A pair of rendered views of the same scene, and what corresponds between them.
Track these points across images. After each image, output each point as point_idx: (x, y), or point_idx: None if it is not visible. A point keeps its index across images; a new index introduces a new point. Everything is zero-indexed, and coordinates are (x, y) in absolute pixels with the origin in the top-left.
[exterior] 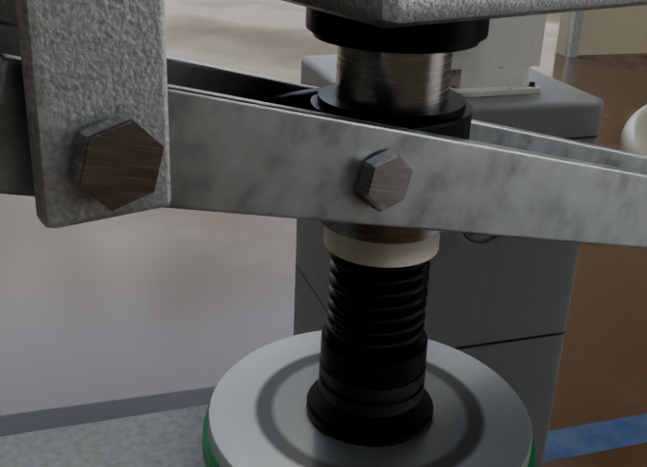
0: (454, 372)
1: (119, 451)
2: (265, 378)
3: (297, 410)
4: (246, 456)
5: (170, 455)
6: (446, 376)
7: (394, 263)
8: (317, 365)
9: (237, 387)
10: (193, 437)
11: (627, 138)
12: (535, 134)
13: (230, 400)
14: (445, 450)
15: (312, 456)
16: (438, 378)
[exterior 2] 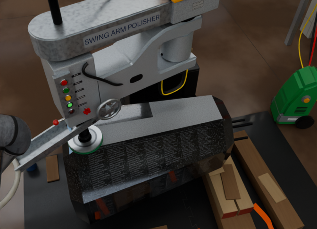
0: (73, 143)
1: (111, 138)
2: (95, 141)
3: (92, 137)
4: (98, 131)
5: (106, 138)
6: (74, 142)
7: None
8: (89, 144)
9: (98, 140)
10: (104, 140)
11: (12, 192)
12: (54, 141)
13: (99, 138)
14: None
15: (92, 131)
16: (75, 141)
